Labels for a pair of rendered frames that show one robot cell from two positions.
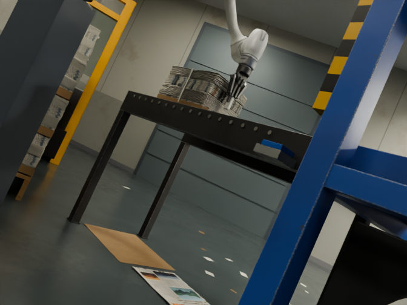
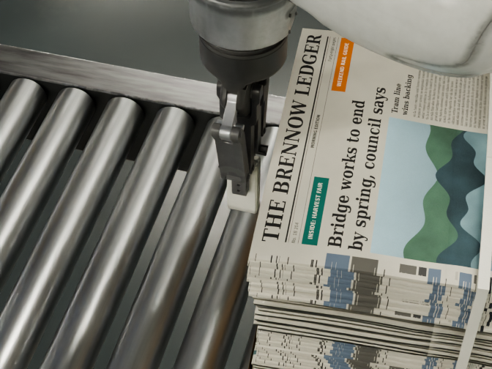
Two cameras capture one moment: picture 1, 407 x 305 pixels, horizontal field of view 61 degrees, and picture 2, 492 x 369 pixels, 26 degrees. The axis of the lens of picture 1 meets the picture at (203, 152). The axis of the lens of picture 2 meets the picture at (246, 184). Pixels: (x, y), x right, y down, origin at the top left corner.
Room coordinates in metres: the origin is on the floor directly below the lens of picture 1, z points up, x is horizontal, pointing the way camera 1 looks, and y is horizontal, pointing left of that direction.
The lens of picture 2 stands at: (2.35, -0.38, 1.71)
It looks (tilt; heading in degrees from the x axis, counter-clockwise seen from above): 49 degrees down; 148
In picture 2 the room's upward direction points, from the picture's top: straight up
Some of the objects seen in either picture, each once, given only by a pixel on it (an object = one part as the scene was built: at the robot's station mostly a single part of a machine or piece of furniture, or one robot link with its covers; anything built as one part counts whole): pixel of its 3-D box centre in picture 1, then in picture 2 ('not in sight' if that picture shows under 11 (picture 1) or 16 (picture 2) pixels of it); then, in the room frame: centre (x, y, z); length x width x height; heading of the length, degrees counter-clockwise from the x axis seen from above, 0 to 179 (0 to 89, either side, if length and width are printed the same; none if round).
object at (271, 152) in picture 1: (274, 155); not in sight; (1.09, -0.21, 0.70); 0.10 x 0.10 x 0.03; 43
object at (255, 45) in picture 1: (255, 45); not in sight; (1.78, -0.01, 1.27); 0.13 x 0.11 x 0.16; 17
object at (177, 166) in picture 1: (164, 189); not in sight; (2.31, 0.13, 0.34); 0.06 x 0.06 x 0.68; 43
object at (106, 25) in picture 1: (77, 34); not in sight; (3.44, 1.64, 1.28); 0.57 x 0.01 x 0.65; 113
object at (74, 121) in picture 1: (93, 81); not in sight; (3.55, 1.33, 0.93); 0.09 x 0.09 x 1.85; 23
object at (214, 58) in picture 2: (241, 75); (243, 63); (1.76, -0.01, 1.09); 0.08 x 0.07 x 0.09; 133
